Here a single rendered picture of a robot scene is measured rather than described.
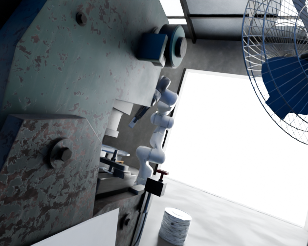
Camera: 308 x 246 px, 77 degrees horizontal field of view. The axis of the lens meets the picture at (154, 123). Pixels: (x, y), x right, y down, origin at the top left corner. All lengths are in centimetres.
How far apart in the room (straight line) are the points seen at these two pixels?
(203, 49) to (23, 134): 611
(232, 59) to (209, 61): 64
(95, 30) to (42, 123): 33
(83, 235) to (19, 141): 38
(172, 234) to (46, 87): 188
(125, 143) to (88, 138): 563
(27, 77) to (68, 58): 12
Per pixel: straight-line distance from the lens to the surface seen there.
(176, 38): 90
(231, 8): 539
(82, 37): 62
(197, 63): 617
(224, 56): 616
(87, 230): 73
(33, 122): 46
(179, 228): 216
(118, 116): 100
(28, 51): 52
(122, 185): 93
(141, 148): 159
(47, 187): 54
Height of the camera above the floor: 89
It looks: 6 degrees up
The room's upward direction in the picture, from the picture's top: 17 degrees clockwise
